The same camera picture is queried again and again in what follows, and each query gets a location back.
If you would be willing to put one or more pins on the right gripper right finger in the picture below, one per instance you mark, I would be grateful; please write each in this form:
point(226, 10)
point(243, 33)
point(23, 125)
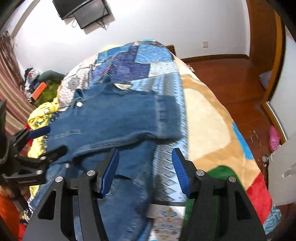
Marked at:
point(221, 209)

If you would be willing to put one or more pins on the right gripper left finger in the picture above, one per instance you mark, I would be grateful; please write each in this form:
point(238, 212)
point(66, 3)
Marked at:
point(53, 218)

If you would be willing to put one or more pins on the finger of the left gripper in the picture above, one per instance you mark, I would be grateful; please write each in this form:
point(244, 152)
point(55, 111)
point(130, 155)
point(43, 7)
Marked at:
point(39, 132)
point(54, 154)

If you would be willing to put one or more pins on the blue denim jacket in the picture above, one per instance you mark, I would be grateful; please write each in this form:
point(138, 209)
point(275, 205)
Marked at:
point(104, 117)

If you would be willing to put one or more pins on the orange left sleeve forearm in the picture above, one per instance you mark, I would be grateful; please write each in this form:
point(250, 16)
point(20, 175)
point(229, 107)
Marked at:
point(11, 217)

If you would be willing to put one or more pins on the pile of clutter clothes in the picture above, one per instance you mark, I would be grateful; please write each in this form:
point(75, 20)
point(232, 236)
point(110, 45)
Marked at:
point(33, 78)

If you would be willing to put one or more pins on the yellow cartoon blanket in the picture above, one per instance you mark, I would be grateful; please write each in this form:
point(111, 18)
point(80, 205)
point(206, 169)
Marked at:
point(39, 118)

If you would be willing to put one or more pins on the striped brown curtain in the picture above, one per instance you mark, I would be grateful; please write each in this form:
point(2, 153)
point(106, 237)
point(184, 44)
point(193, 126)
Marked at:
point(18, 107)

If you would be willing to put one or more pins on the green patterned bag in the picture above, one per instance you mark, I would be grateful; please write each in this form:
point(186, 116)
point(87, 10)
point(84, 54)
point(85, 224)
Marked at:
point(48, 94)

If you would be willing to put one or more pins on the orange box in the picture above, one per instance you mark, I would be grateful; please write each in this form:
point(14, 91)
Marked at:
point(39, 90)

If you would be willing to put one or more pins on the colourful plush blanket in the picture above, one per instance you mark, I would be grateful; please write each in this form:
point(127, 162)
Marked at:
point(227, 130)

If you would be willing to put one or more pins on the white drawer cabinet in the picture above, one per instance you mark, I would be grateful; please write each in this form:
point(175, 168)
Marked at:
point(281, 173)

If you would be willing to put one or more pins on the pink croc shoe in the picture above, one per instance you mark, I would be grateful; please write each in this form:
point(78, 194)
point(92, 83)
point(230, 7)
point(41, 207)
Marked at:
point(274, 139)

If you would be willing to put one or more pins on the blue patchwork bedspread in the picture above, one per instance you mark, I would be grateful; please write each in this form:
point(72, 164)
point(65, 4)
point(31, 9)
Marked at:
point(141, 66)

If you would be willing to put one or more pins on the brown wooden door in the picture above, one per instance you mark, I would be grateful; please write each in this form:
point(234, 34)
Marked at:
point(262, 35)

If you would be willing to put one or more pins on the white wardrobe with wooden frame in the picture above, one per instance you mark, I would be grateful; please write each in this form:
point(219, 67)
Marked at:
point(279, 98)

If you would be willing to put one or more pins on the black wall television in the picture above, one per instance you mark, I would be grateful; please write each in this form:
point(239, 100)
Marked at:
point(66, 7)

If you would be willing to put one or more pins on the grey wall monitor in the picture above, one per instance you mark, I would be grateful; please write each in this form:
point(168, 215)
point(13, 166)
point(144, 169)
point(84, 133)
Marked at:
point(91, 12)

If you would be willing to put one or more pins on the white wall socket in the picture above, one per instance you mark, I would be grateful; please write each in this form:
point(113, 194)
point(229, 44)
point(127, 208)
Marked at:
point(205, 44)

